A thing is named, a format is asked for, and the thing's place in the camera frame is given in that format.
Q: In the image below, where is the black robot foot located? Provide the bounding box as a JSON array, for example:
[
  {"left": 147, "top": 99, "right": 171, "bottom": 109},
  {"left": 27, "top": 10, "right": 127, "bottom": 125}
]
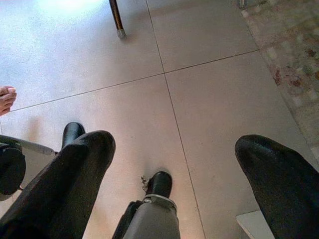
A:
[
  {"left": 62, "top": 121, "right": 86, "bottom": 152},
  {"left": 146, "top": 171, "right": 173, "bottom": 200}
]

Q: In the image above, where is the white flat board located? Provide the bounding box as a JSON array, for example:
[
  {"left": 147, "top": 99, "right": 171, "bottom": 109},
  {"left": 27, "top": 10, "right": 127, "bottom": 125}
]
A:
[{"left": 236, "top": 210, "right": 276, "bottom": 239}]

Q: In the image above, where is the brown wooden furniture leg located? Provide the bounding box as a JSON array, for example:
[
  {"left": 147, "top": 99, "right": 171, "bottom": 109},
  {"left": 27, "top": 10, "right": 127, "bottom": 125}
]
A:
[{"left": 109, "top": 0, "right": 126, "bottom": 39}]

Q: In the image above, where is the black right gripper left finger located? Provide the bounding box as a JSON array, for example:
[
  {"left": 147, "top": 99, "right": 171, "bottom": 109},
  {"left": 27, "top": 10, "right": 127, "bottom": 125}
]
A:
[{"left": 0, "top": 130, "right": 116, "bottom": 239}]

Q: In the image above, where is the black robot left foot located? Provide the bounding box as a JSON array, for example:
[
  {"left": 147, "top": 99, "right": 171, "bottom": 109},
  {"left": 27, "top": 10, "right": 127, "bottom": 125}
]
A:
[{"left": 62, "top": 121, "right": 86, "bottom": 152}]

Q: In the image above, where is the black robot right foot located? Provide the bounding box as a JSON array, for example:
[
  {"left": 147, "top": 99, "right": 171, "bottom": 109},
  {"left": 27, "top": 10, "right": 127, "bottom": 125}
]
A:
[{"left": 146, "top": 171, "right": 173, "bottom": 200}]

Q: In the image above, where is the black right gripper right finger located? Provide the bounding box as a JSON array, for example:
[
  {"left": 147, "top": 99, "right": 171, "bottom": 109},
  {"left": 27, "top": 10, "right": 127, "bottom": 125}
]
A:
[{"left": 235, "top": 134, "right": 319, "bottom": 239}]

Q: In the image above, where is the patterned beige rug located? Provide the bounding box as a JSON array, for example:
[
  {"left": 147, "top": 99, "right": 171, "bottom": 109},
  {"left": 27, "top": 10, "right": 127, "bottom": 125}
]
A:
[{"left": 240, "top": 0, "right": 319, "bottom": 172}]

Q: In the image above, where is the grey robot right leg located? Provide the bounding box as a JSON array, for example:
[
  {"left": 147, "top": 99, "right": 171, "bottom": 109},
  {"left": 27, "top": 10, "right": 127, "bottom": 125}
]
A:
[{"left": 112, "top": 194, "right": 180, "bottom": 239}]

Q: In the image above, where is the person's bare foot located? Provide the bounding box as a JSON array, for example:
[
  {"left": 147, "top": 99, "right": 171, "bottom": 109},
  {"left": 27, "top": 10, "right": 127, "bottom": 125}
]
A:
[{"left": 0, "top": 86, "right": 17, "bottom": 117}]

